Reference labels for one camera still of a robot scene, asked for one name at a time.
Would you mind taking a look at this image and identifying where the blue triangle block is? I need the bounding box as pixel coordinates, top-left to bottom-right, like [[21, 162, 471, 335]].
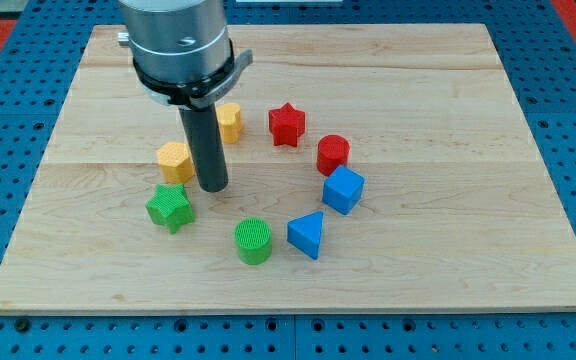
[[287, 211, 324, 260]]

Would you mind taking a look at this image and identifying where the yellow hexagon block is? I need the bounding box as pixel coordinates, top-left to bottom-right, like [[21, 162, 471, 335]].
[[156, 142, 195, 184]]

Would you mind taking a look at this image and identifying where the red cylinder block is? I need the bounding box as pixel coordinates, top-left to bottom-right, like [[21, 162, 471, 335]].
[[316, 134, 350, 176]]

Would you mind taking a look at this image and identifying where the red star block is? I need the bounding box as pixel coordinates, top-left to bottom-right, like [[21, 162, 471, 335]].
[[268, 103, 306, 147]]

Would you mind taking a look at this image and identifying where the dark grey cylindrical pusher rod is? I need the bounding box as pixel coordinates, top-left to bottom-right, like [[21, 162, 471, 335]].
[[179, 105, 229, 193]]

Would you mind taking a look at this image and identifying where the black clamp ring mount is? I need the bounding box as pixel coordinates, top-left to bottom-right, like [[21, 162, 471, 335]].
[[131, 40, 253, 109]]

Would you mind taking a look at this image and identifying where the green star block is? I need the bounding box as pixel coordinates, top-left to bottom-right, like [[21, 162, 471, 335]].
[[146, 184, 195, 234]]

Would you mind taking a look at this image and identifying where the yellow heart block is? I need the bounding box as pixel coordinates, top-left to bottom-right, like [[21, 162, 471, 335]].
[[216, 103, 243, 144]]

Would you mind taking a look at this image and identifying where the blue cube block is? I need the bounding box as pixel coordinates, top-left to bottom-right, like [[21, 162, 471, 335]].
[[322, 165, 365, 215]]

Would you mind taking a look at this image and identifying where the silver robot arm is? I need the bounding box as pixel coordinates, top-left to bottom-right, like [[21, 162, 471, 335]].
[[118, 0, 253, 192]]

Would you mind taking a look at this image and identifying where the green cylinder block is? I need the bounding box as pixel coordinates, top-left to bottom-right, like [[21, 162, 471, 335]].
[[234, 218, 272, 265]]

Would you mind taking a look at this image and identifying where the light wooden board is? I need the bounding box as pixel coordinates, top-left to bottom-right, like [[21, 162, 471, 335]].
[[0, 24, 576, 316]]

